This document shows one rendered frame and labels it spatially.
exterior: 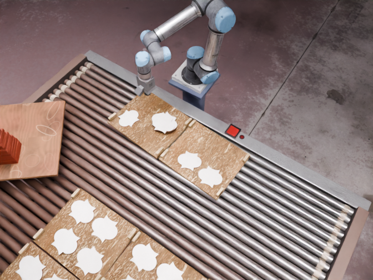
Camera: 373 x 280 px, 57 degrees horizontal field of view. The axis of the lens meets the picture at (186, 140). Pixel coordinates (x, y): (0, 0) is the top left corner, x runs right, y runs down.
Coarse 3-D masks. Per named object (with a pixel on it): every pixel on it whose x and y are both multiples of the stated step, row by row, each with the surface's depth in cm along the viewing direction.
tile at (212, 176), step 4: (208, 168) 196; (200, 172) 194; (204, 172) 194; (208, 172) 194; (212, 172) 195; (216, 172) 195; (200, 176) 193; (204, 176) 193; (208, 176) 193; (212, 176) 193; (216, 176) 193; (220, 176) 193; (204, 180) 192; (208, 180) 192; (212, 180) 192; (216, 180) 192; (220, 180) 192; (208, 184) 191; (212, 184) 191; (216, 184) 191
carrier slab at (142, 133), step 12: (144, 96) 224; (156, 96) 224; (132, 108) 219; (144, 108) 219; (156, 108) 219; (168, 108) 219; (144, 120) 214; (180, 120) 214; (192, 120) 214; (120, 132) 210; (132, 132) 209; (144, 132) 209; (156, 132) 209; (168, 132) 210; (180, 132) 210; (144, 144) 205; (156, 144) 205; (168, 144) 205; (156, 156) 201
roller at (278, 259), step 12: (84, 132) 211; (96, 144) 207; (120, 156) 202; (132, 168) 199; (156, 180) 194; (168, 192) 192; (192, 204) 187; (204, 216) 185; (216, 216) 184; (228, 228) 180; (240, 240) 179; (252, 240) 177; (264, 252) 174; (288, 264) 171; (300, 276) 169; (312, 276) 168
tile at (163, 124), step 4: (156, 120) 209; (160, 120) 209; (164, 120) 209; (168, 120) 209; (156, 124) 207; (160, 124) 207; (164, 124) 207; (168, 124) 207; (172, 124) 207; (156, 128) 206; (160, 128) 206; (164, 128) 206; (168, 128) 206; (172, 128) 206; (164, 132) 204
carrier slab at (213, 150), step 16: (192, 128) 211; (176, 144) 205; (192, 144) 205; (208, 144) 205; (224, 144) 205; (160, 160) 199; (176, 160) 199; (208, 160) 200; (224, 160) 200; (240, 160) 200; (192, 176) 194; (224, 176) 194; (208, 192) 189
